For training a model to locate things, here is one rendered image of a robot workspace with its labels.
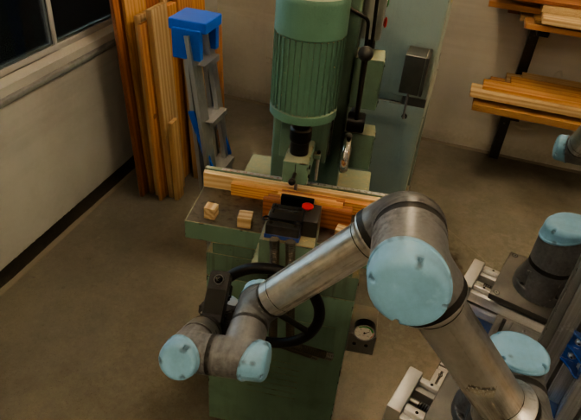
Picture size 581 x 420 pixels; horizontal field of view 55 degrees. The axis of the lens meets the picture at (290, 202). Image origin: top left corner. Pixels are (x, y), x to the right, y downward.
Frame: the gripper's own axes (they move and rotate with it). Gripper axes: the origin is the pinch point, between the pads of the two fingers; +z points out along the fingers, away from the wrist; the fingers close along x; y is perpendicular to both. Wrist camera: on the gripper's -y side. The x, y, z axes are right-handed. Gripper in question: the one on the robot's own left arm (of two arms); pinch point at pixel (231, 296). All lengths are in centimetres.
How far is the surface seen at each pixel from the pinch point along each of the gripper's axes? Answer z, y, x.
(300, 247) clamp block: 9.7, -11.9, 14.2
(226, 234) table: 20.7, -11.0, -8.0
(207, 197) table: 30.0, -19.5, -17.1
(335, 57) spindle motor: 9, -59, 19
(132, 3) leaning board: 127, -95, -91
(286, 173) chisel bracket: 24.2, -29.1, 6.7
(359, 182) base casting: 69, -25, 25
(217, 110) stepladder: 110, -48, -41
